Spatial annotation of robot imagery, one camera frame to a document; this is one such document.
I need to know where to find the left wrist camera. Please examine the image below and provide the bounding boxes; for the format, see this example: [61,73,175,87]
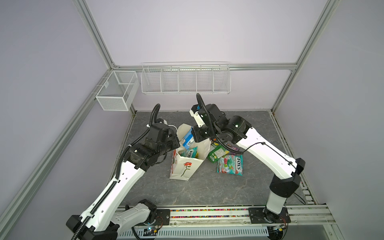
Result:
[156,118,168,125]

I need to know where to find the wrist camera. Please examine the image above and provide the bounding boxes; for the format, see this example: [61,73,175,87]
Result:
[189,105,205,128]
[156,118,168,125]

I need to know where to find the teal Fox's mint bag right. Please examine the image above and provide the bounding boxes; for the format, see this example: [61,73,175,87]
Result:
[217,155,243,176]

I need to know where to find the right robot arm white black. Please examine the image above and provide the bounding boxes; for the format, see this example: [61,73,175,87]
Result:
[190,94,306,223]

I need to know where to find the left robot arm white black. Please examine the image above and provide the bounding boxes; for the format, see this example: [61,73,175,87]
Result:
[66,104,180,240]

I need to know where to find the white floral paper bag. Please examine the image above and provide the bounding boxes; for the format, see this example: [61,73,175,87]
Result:
[170,124,211,181]

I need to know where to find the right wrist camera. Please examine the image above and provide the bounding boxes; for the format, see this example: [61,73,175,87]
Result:
[189,105,205,128]

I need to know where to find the blue snack bar packet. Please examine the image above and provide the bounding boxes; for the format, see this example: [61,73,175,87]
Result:
[180,127,194,150]

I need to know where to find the green candy bag back side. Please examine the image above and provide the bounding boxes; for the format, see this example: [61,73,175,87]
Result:
[207,144,230,163]

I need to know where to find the white wire shelf basket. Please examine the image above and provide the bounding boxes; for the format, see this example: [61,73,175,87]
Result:
[141,62,232,95]

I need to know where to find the teal Fox's mint candy bag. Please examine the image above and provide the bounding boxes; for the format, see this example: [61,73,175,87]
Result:
[184,147,198,158]

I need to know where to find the white mesh box basket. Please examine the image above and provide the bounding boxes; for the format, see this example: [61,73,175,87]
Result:
[96,71,140,112]

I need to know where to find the purple M&M's packet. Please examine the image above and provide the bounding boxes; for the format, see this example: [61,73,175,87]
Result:
[229,145,240,152]

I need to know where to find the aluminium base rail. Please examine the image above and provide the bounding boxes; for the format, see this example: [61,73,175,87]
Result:
[158,205,336,229]

